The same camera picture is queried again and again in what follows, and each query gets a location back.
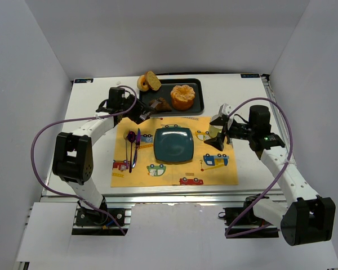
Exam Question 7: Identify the brown chocolate bread piece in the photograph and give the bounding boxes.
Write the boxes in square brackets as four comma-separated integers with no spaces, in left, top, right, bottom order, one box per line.
[149,97,172,113]

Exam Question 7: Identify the yellow car print placemat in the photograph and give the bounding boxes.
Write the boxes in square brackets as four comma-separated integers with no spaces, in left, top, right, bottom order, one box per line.
[111,116,238,187]

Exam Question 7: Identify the black baking tray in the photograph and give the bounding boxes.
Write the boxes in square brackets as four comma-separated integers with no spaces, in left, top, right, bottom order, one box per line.
[138,78,205,118]

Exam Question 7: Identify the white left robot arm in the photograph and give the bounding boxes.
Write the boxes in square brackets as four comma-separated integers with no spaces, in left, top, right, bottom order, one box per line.
[52,87,154,209]

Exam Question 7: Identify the silver metal tongs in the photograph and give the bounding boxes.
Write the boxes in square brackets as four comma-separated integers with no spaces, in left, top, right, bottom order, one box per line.
[139,98,163,121]

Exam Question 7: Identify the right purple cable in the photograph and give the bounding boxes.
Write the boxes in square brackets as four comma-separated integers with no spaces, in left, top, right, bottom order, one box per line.
[224,97,294,239]

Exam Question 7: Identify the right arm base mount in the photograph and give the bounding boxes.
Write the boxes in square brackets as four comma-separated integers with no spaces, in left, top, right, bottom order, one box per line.
[218,194,279,239]

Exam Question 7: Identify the sliced baguette piece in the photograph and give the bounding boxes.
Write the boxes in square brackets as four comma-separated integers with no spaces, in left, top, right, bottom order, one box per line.
[145,71,162,91]

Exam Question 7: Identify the purple iridescent knife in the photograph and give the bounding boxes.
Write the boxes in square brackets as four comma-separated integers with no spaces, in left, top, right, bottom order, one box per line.
[132,129,141,168]

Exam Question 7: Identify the teal square plate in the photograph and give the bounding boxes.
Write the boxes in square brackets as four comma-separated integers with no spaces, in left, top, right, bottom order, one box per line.
[154,127,194,163]

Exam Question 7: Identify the orange bundt cake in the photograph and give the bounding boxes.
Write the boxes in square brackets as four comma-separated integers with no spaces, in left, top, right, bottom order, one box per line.
[170,84,195,111]

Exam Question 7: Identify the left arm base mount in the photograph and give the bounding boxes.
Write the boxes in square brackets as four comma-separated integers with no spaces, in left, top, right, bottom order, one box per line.
[72,203,131,236]

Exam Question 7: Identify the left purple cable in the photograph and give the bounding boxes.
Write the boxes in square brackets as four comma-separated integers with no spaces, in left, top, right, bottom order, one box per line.
[30,85,138,236]

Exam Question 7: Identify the light green mug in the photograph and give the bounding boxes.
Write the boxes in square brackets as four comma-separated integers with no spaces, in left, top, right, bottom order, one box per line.
[208,124,223,138]

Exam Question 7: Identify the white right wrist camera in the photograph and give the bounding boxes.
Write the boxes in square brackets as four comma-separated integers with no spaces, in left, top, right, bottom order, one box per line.
[218,103,232,117]

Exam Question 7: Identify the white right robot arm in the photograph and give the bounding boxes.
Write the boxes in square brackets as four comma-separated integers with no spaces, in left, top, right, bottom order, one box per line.
[205,104,336,246]

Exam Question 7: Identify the purple iridescent spoon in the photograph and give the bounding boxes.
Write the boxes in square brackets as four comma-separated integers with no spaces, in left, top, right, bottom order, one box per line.
[127,130,136,173]

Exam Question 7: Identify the glazed donut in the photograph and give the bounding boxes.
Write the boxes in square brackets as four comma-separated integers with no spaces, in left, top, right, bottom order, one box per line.
[137,75,150,92]

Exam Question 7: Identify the purple cable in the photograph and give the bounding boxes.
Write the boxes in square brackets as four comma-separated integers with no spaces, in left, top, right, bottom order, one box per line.
[30,85,138,236]
[224,97,294,239]

